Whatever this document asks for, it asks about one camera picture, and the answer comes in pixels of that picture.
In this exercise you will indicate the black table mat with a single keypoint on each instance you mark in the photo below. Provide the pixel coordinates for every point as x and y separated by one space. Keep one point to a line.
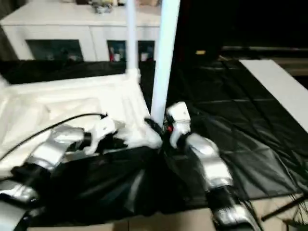
228 120

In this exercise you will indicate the black metal table leg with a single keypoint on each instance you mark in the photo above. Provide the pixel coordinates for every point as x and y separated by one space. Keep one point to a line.
281 209

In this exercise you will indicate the black cabinet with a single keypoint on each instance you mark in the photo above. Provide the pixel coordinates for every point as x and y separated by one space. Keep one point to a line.
240 24

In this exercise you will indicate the grey curtain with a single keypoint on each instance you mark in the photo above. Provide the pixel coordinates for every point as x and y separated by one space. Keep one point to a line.
4 45

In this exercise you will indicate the white cabinet with glass doors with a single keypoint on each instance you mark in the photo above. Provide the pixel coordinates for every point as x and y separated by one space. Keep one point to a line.
72 26

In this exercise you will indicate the black white spotted toy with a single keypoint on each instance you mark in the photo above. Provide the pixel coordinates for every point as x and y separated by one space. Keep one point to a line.
99 8

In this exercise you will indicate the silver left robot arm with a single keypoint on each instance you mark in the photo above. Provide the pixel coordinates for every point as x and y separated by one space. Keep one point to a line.
50 149

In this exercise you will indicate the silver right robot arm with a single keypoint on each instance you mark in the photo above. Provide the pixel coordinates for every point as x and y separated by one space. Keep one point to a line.
211 163

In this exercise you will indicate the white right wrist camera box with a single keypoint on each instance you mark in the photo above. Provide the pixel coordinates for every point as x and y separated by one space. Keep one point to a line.
179 113

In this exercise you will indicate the white plastic table top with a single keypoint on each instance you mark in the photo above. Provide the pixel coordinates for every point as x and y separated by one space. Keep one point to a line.
60 96

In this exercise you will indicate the small yellow label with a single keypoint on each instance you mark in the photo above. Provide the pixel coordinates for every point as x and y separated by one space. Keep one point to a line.
201 52

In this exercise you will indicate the white flat board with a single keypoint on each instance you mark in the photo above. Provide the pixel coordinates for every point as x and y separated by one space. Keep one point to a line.
281 89

